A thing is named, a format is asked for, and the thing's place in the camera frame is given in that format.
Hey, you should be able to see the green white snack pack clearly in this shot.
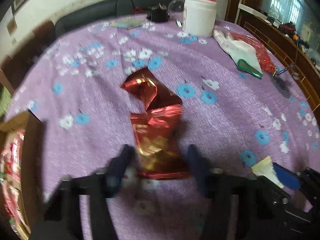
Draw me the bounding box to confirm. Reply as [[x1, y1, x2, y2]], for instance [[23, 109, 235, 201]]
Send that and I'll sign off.
[[251, 156, 284, 189]]

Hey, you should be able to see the dark red foil snack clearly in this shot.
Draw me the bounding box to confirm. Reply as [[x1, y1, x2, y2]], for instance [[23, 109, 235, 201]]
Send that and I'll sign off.
[[120, 67, 182, 111], [130, 105, 189, 180]]

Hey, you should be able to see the white red snack pack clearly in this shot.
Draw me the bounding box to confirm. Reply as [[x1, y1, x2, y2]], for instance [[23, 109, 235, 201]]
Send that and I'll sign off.
[[1, 129, 25, 207]]

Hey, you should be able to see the cardboard tray box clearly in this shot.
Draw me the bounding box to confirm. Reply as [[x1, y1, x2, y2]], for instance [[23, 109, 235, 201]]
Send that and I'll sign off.
[[1, 110, 43, 239]]

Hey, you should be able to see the black phone stand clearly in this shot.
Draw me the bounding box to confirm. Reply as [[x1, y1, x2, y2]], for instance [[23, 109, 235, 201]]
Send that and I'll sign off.
[[271, 63, 296, 99]]

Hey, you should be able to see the wooden side cabinet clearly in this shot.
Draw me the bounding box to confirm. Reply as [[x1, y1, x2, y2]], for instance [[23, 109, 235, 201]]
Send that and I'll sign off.
[[238, 4, 319, 119]]

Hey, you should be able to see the red mesh bag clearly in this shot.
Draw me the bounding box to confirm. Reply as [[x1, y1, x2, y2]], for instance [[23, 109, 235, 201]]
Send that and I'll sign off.
[[231, 33, 276, 73]]

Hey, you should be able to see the green patterned cushion chair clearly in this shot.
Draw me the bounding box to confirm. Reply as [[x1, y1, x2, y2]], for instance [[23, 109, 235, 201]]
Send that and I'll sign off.
[[0, 85, 11, 118]]

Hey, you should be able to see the purple floral tablecloth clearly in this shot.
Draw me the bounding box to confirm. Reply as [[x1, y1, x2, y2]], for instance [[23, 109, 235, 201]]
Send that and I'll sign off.
[[8, 21, 319, 197]]

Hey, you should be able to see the white green work glove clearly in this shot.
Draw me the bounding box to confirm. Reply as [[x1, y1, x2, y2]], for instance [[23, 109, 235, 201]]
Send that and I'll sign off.
[[213, 29, 263, 79]]

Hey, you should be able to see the brown armchair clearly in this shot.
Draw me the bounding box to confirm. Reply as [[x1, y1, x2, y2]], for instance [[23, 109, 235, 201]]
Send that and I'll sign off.
[[1, 21, 56, 95]]

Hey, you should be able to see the small white lighter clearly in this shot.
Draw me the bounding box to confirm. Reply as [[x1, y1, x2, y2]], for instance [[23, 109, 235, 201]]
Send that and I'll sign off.
[[176, 19, 182, 28]]

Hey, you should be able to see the white plastic jar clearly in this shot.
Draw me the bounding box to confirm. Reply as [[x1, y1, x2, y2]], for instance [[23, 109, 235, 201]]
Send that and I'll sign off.
[[182, 0, 217, 37]]

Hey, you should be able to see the black pouch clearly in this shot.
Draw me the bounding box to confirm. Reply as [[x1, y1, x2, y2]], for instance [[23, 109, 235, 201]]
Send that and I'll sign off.
[[146, 3, 173, 23]]

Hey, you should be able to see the colourful booklet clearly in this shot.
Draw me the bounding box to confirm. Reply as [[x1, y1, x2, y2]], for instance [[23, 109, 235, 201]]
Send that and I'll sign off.
[[111, 17, 147, 29]]

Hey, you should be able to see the clear glass bowl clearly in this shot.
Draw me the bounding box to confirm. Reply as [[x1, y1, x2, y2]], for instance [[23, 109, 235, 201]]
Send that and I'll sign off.
[[168, 0, 185, 14]]

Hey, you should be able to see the red bag on sofa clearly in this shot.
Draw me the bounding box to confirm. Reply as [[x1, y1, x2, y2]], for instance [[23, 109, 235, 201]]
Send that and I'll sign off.
[[133, 6, 148, 15]]

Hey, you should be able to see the black sofa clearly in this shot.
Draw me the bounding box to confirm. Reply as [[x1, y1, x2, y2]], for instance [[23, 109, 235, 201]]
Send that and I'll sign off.
[[55, 0, 172, 37]]

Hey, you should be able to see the small wall plaque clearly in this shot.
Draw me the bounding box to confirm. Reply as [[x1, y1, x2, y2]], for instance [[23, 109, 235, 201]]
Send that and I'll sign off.
[[7, 18, 17, 36]]

